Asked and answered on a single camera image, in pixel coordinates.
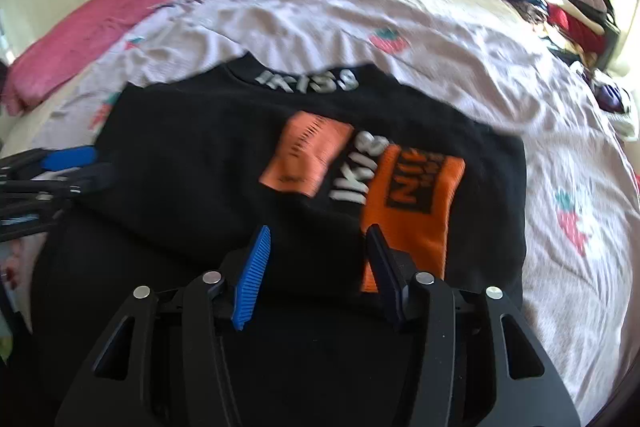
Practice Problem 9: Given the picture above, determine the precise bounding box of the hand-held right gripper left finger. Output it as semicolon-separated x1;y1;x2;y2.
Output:
55;225;273;427

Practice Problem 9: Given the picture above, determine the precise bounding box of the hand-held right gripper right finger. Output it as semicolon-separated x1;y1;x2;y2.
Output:
365;225;581;427

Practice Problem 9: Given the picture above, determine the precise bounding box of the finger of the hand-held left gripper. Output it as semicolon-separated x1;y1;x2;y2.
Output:
0;162;115;200
0;146;98;174

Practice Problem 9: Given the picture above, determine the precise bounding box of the black sweater with orange cuffs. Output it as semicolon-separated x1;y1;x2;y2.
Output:
30;52;530;413

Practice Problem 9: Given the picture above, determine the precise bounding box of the white and purple cloth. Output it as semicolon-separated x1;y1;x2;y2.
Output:
575;62;640;138

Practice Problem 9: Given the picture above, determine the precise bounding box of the lilac strawberry print quilt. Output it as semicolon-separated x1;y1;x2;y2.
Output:
30;0;640;415

